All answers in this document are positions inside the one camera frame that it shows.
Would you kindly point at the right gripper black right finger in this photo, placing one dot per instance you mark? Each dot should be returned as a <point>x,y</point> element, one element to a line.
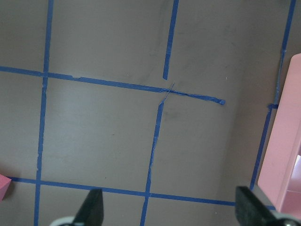
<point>250,211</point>

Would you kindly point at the pink plastic bin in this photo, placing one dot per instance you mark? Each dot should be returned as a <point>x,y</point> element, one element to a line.
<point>280,175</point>

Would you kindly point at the pink foam cube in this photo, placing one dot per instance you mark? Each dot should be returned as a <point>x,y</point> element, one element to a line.
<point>4,184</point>

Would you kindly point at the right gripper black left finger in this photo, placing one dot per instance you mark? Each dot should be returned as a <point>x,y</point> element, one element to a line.
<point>91,212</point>

